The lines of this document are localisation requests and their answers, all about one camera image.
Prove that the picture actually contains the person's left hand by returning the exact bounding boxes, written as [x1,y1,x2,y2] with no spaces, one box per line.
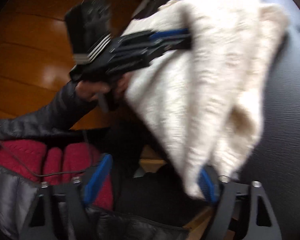
[75,72,133,101]

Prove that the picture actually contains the black leather ottoman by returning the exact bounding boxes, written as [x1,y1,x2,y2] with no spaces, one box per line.
[142,0,300,239]

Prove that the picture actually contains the dark red trousers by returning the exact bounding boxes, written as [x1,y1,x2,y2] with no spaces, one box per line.
[0,139,114,212]

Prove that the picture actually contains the cream knitted sweater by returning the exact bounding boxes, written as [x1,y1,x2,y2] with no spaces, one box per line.
[125,0,289,199]

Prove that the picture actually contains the black jacket hem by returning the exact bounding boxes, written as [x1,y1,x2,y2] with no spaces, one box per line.
[0,166,189,239]

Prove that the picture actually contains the black jacket left sleeve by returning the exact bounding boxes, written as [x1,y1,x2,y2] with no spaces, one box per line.
[0,81,97,140]

